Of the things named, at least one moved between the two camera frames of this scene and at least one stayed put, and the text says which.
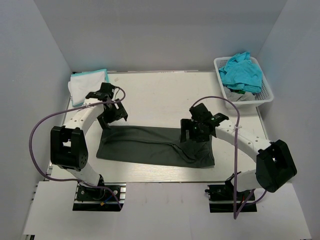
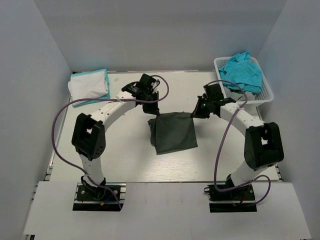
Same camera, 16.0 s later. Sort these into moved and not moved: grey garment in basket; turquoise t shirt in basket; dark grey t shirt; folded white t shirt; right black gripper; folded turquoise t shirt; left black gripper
Moved: dark grey t shirt; left black gripper; right black gripper
Not moved: grey garment in basket; turquoise t shirt in basket; folded turquoise t shirt; folded white t shirt
